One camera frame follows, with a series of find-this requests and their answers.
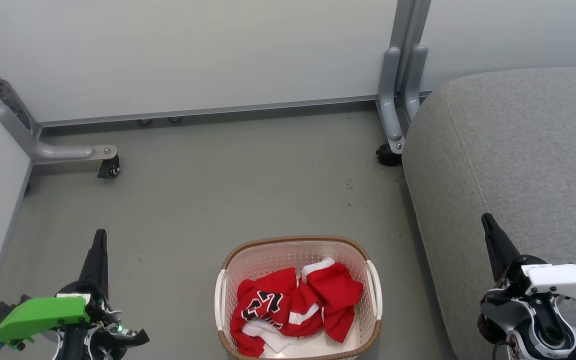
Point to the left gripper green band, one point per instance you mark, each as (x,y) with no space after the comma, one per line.
(43,312)

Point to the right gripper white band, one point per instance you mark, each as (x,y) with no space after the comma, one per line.
(560,280)

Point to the red shorts white trim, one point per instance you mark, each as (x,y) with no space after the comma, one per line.
(335,290)

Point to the red jersey with black number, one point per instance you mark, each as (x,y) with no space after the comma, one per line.
(263,305)

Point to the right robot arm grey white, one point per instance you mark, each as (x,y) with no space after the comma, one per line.
(513,315)

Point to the grey fabric sofa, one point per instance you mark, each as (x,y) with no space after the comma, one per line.
(518,150)

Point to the black caster wheel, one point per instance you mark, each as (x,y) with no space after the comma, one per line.
(109,167)
(388,156)

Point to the grey partition foot with plate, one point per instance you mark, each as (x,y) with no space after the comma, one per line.
(58,151)

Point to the white laundry basket brown rim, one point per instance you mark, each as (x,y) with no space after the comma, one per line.
(248,265)

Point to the small round levelling foot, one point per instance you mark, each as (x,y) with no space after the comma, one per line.
(144,120)
(175,119)

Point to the dark metal hinge strip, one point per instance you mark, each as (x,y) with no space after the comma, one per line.
(12,102)

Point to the grey curved partition foot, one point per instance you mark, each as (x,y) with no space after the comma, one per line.
(414,80)
(389,100)

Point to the grey partition bottom rail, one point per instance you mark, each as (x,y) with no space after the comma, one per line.
(208,110)

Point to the grey partition post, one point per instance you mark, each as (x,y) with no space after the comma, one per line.
(408,25)

